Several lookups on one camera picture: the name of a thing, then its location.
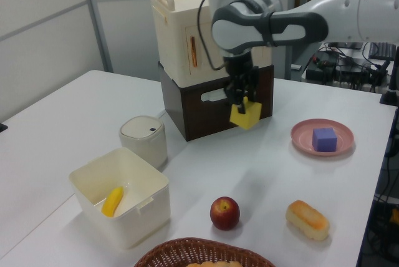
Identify white drawer handle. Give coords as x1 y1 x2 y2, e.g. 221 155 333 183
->
201 87 229 103

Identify cream open plastic box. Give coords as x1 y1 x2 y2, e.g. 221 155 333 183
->
68 147 171 251

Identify dark brown drawer box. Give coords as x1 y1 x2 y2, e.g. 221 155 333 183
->
158 61 275 142

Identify purple cube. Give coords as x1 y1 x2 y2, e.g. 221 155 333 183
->
312 127 339 153

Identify yellow cube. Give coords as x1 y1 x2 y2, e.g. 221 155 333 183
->
229 97 262 130

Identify short golden bread bun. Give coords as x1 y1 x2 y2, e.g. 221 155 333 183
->
285 200 330 241

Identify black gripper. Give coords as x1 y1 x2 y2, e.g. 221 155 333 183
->
221 51 260 115

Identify black keyboard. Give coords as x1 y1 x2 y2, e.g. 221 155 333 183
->
368 42 397 61

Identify small white lidded bin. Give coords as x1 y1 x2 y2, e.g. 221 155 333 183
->
118 115 168 170

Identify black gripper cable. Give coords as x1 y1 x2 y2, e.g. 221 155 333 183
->
196 0 247 72

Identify cream cabinet with handles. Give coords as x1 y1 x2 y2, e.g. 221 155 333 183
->
150 0 274 87

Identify black monitor base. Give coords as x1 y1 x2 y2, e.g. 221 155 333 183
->
328 42 365 51

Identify long ridged bread loaf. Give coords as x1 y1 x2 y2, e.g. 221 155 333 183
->
186 260 243 267

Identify black camera stand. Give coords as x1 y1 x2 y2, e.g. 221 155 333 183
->
379 57 399 106

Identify yellow banana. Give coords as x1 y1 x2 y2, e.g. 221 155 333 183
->
100 186 125 218

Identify pink plate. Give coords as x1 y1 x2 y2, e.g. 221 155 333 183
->
290 118 355 158

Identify brown wicker basket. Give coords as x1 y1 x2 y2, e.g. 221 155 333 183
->
133 237 277 267

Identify red apple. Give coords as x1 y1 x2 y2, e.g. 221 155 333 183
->
209 197 241 231

